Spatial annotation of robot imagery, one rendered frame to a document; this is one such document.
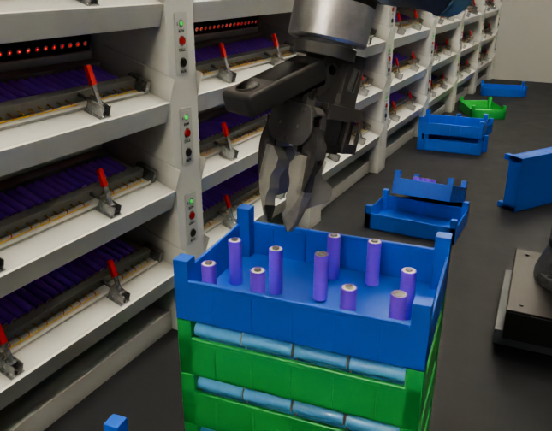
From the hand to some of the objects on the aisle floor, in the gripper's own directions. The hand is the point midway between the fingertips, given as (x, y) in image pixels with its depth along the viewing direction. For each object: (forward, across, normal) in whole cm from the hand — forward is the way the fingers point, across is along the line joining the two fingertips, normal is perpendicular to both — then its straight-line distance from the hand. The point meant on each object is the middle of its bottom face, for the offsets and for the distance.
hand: (276, 215), depth 70 cm
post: (+13, +124, -156) cm, 200 cm away
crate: (+8, +53, -175) cm, 183 cm away
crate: (+13, +72, -137) cm, 156 cm away
